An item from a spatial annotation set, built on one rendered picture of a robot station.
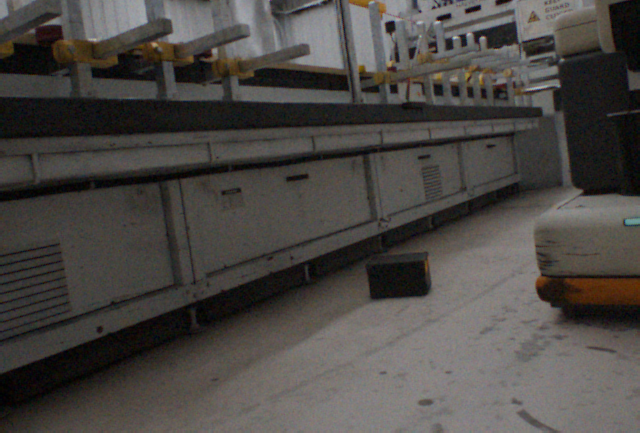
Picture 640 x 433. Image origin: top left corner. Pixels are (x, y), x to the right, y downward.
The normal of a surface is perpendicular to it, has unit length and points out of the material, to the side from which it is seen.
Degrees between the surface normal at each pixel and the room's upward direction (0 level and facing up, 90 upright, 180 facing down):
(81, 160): 90
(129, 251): 90
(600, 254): 90
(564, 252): 90
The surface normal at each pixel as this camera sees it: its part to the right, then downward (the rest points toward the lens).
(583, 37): -0.58, 0.12
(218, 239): 0.81, -0.08
